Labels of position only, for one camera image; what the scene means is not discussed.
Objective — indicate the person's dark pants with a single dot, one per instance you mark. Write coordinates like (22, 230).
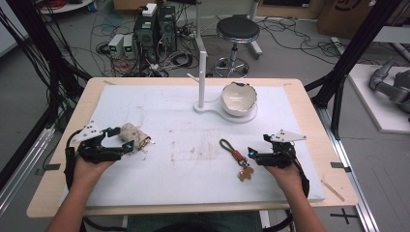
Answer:
(193, 222)

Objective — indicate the person's left hand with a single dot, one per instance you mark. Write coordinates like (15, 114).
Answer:
(88, 174)

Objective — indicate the person's right hand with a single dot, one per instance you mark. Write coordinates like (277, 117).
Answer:
(286, 177)

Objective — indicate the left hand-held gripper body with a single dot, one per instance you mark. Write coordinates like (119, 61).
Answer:
(96, 151)

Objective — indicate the thin wooden stick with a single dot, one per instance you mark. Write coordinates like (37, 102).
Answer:
(332, 190)

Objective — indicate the white eggshell-shaped bowl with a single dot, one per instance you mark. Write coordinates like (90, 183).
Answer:
(238, 98)

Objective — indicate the white foam mat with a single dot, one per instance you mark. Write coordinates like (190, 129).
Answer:
(193, 174)

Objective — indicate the cardboard box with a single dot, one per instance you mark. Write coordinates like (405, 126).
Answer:
(351, 16)

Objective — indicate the black tape cross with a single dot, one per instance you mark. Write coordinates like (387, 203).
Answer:
(344, 215)

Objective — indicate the white floor board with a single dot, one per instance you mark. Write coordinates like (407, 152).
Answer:
(377, 109)

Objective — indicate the black round stool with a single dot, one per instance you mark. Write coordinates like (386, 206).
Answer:
(238, 30)

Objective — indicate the black computer tower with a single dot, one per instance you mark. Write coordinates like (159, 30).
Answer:
(154, 32)

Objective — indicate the grey power supply unit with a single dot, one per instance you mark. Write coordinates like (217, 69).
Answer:
(116, 45)
(128, 45)

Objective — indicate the white hook stand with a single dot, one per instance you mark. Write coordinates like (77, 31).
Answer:
(202, 87)

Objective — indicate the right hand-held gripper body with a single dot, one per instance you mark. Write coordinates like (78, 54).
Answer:
(280, 151)

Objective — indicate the black tape strip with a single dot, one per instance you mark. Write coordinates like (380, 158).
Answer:
(340, 166)
(51, 167)

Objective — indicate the black metal frame post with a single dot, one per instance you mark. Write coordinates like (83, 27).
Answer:
(351, 54)
(42, 45)

